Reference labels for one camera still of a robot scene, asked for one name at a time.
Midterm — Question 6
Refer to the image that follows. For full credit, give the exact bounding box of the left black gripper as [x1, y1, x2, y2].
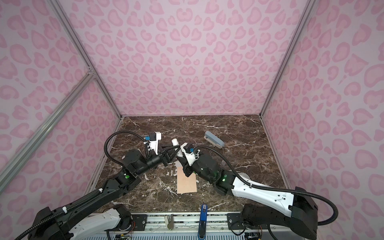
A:
[136, 143, 181, 177]

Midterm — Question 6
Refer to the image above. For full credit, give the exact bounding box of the white glue stick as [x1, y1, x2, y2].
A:
[172, 138, 183, 157]

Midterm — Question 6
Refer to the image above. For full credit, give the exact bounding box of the pink envelope with cream flap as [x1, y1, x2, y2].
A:
[177, 167, 197, 194]

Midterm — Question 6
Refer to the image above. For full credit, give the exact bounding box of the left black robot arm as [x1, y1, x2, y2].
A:
[17, 146, 180, 240]

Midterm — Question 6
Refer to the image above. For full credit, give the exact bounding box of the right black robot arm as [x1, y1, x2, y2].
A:
[177, 153, 318, 240]

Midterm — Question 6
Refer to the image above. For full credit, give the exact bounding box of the blue grey stapler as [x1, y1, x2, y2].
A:
[204, 131, 225, 149]

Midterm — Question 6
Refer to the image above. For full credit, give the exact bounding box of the beige hanging tag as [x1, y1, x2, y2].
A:
[164, 214, 174, 231]

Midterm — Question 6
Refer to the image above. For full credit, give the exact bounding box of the blue black clip tool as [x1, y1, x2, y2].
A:
[198, 204, 208, 240]

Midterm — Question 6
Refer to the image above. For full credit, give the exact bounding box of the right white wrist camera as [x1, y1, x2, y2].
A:
[181, 143, 200, 166]

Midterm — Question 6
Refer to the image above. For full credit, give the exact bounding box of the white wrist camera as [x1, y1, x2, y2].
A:
[181, 143, 200, 166]
[143, 132, 162, 155]

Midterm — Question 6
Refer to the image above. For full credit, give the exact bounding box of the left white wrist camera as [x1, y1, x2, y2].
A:
[143, 132, 162, 155]

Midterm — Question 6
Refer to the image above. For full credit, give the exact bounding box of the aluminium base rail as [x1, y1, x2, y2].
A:
[70, 210, 301, 240]

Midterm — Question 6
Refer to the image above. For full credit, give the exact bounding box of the left black corrugated cable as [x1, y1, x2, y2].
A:
[14, 130, 148, 240]

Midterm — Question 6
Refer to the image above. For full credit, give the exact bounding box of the black corrugated cable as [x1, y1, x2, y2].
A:
[193, 145, 339, 226]
[14, 130, 148, 240]

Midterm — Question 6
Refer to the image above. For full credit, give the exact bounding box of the right black corrugated cable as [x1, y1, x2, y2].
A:
[193, 145, 339, 226]

